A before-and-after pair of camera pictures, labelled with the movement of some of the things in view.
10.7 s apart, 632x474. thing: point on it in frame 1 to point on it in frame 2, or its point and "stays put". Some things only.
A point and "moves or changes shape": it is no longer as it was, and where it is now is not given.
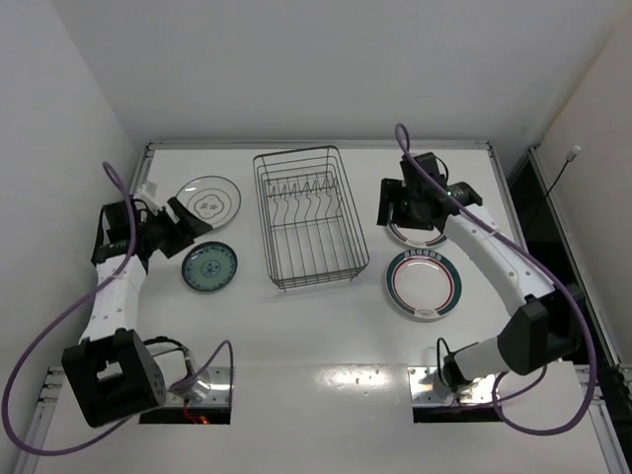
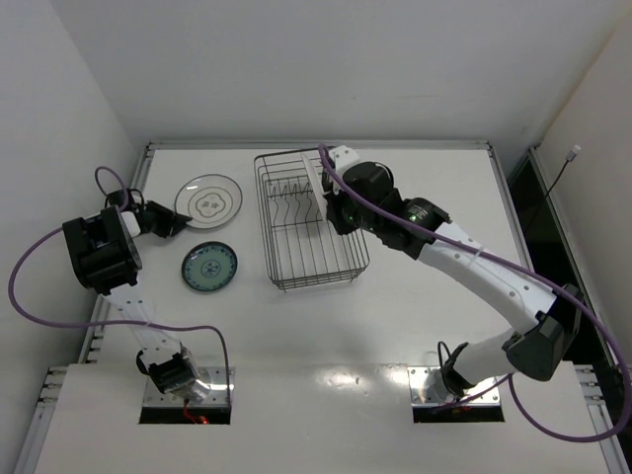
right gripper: x=390 y=202 to x=334 y=212
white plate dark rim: x=215 y=198 stays put
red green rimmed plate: x=416 y=236 moves or changes shape
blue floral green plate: x=208 y=266 stays put
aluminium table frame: x=324 y=308 stays put
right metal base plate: x=427 y=388 stays put
